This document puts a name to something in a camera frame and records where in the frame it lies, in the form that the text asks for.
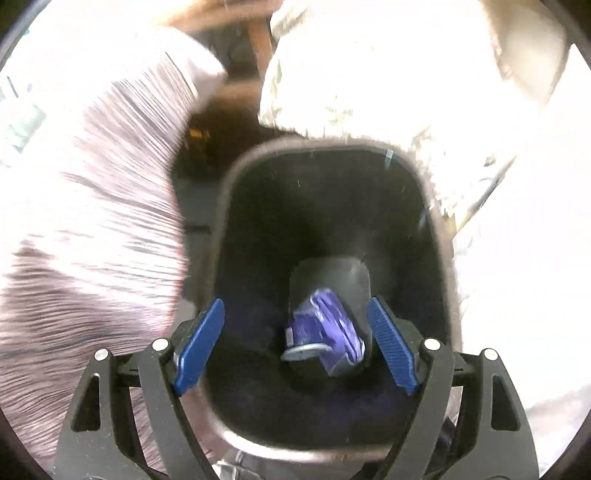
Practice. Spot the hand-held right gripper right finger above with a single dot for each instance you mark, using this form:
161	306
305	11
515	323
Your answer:
392	341

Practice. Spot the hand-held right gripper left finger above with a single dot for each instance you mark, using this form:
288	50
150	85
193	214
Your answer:
201	341

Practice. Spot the purple snack wrapper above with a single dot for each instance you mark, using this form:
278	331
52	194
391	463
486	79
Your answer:
332	323

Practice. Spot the black plastic bin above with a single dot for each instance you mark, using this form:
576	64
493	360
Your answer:
277	207

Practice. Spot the grey round lid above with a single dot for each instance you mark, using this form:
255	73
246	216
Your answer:
300	353

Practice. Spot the floral patterned cloth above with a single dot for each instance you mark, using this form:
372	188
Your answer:
369	69

